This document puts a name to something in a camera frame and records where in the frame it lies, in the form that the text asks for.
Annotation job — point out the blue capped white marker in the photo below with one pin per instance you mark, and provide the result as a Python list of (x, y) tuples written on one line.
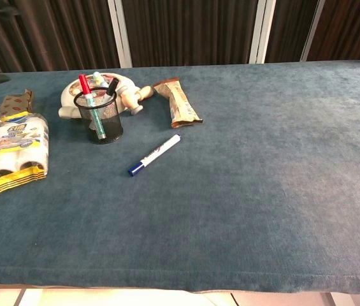
[(157, 153)]

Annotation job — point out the black pen cup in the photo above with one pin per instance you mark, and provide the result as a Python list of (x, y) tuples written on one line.
[(109, 127)]

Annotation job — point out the black marker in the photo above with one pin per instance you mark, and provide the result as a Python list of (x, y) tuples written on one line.
[(112, 85)]

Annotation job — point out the red cap marker pen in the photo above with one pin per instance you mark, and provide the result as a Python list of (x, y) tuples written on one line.
[(84, 84)]

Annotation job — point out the brown snack bar wrapper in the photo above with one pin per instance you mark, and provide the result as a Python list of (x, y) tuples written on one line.
[(179, 102)]

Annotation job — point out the blue table cloth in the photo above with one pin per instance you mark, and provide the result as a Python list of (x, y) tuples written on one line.
[(230, 178)]

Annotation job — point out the wooden toy hammer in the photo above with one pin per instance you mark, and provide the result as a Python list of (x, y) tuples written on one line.
[(135, 97)]

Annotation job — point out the white round fishing toy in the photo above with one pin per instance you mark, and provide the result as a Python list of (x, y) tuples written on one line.
[(68, 95)]

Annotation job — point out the yellow white biscuit package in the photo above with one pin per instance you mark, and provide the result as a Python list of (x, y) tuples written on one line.
[(17, 146)]

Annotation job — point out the brown patterned snack package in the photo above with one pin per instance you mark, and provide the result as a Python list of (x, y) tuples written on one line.
[(12, 105)]

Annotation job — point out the white frame post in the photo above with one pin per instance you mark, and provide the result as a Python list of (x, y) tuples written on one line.
[(313, 32), (262, 32), (120, 32)]

